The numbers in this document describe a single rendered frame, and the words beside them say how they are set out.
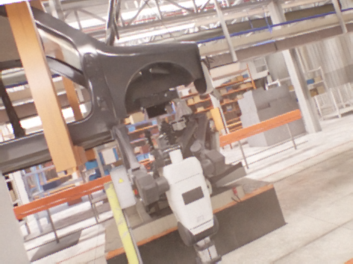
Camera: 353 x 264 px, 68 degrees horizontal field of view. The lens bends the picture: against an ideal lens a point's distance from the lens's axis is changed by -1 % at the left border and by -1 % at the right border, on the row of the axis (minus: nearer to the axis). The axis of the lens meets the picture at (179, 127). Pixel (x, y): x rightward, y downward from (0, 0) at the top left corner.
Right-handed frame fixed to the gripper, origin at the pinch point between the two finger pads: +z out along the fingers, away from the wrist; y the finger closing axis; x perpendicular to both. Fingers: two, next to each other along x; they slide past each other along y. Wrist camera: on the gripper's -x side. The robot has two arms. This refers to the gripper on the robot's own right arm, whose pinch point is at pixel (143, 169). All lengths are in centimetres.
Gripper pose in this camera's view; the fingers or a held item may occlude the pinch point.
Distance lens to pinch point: 183.0
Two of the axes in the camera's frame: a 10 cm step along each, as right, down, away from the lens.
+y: 2.6, -0.9, -9.6
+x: 3.1, 9.5, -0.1
